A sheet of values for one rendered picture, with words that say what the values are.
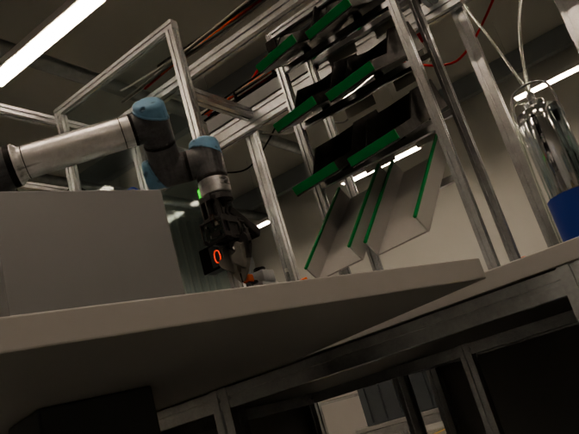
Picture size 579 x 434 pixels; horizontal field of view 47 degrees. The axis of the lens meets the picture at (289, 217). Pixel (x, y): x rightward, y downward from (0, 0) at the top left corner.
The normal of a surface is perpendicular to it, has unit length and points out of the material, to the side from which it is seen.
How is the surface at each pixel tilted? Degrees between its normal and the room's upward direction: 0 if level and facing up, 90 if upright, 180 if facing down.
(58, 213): 90
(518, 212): 90
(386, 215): 90
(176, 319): 90
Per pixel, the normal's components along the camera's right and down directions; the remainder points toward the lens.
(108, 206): 0.55, -0.40
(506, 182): -0.55, -0.10
